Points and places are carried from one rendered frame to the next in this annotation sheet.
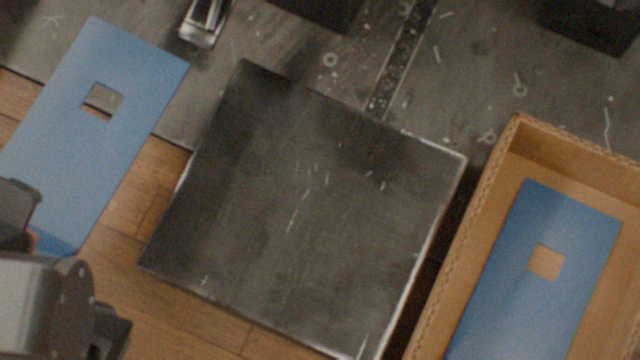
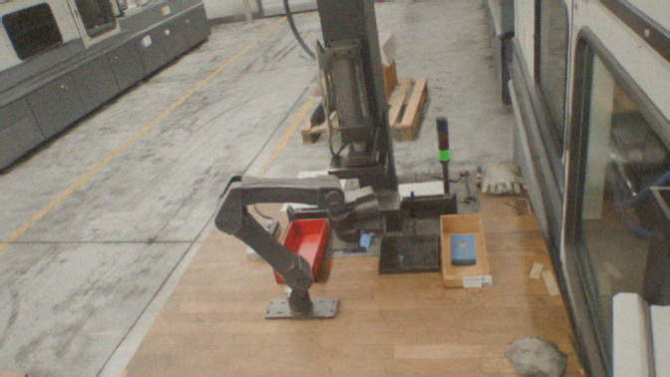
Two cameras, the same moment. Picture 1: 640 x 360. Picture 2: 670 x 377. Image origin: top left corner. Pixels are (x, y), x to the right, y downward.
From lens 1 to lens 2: 1.05 m
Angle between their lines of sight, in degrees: 46
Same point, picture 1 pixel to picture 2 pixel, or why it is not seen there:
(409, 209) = (429, 243)
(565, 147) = (453, 218)
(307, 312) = (418, 263)
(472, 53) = (428, 224)
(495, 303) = (456, 251)
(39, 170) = not seen: hidden behind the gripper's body
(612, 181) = (466, 224)
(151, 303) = (384, 277)
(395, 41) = (412, 228)
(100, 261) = (370, 275)
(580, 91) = not seen: hidden behind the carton
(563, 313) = (471, 248)
